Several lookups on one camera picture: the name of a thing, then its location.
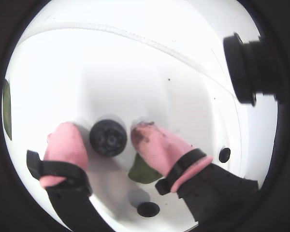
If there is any pink covered gripper finger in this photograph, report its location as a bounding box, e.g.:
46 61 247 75
26 122 126 232
130 122 259 223

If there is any medium green leaf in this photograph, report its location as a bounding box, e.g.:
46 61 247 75
128 153 164 185

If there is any dark blueberry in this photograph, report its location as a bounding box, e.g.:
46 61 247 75
136 202 160 218
218 147 232 163
89 119 128 158

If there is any large dark green leaf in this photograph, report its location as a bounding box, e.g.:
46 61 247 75
2 79 13 141

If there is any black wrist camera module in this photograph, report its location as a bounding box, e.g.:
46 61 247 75
222 32 280 107

